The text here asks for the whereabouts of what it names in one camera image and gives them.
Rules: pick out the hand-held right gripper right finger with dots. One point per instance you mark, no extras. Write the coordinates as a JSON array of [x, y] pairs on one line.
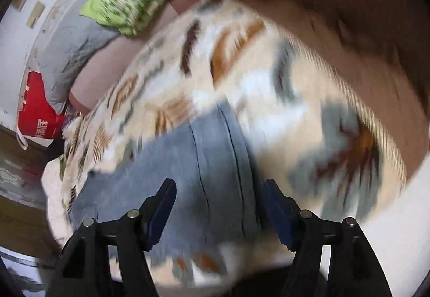
[[276, 214]]

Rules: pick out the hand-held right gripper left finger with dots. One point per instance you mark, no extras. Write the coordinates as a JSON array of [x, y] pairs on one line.
[[160, 216]]

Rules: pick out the blue denim pants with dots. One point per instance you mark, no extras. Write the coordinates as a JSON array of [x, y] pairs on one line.
[[208, 162]]

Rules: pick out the leaf printed cream blanket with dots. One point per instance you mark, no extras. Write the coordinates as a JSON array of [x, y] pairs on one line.
[[268, 82]]

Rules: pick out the pink bed sheet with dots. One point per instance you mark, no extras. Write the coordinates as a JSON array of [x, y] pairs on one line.
[[100, 75]]

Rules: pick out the red printed bag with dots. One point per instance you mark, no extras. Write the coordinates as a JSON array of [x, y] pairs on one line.
[[37, 109]]

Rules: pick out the grey cloth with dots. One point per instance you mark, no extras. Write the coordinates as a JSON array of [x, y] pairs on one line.
[[70, 45]]

